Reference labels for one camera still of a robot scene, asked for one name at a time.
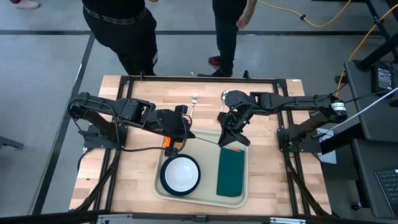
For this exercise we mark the white plate with dark rim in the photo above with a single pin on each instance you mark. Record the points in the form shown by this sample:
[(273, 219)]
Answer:
[(182, 174)]

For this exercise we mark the person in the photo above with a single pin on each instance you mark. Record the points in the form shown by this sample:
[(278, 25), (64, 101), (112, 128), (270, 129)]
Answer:
[(26, 4), (225, 37), (124, 37)]

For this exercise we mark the black rig bar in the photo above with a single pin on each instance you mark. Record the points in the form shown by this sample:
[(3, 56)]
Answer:
[(46, 216)]

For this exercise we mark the black desk leg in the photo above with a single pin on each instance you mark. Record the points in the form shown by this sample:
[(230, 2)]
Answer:
[(379, 53)]

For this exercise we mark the orange plastic cup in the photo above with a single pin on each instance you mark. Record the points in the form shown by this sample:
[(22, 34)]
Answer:
[(168, 142)]

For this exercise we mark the black keyboard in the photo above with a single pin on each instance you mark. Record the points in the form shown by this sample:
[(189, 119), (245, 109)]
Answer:
[(388, 189)]

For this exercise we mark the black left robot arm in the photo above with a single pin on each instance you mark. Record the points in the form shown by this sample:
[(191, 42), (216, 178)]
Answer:
[(102, 104)]

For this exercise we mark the black furniture leg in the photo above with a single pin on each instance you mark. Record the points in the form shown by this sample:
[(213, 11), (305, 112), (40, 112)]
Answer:
[(11, 143)]

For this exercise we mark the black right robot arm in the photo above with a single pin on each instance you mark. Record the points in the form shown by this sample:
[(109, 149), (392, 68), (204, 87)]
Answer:
[(295, 101)]

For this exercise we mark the black caster wheel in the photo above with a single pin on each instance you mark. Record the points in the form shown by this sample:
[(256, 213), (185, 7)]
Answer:
[(356, 206)]

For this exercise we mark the white paper sheet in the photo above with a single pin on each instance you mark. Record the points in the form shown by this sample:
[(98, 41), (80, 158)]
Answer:
[(329, 157)]

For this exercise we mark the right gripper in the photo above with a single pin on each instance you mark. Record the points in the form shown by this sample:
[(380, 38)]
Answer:
[(236, 109)]

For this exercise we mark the beige plastic tray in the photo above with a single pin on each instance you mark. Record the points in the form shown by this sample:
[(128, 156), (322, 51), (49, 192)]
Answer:
[(205, 174)]

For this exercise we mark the black power adapter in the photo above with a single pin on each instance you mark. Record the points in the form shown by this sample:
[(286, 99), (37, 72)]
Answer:
[(383, 79)]

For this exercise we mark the black desk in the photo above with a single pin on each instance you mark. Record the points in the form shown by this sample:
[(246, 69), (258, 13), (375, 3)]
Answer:
[(373, 124), (367, 186)]

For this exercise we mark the black aluminium table frame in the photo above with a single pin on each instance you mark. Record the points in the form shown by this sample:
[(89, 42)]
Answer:
[(171, 79)]

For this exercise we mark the dark green cloth napkin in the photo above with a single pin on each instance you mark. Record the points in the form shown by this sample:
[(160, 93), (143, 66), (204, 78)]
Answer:
[(230, 174)]

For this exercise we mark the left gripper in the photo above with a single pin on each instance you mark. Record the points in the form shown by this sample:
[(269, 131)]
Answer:
[(174, 126)]

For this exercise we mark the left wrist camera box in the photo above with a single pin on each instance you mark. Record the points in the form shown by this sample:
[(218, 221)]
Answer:
[(181, 109)]

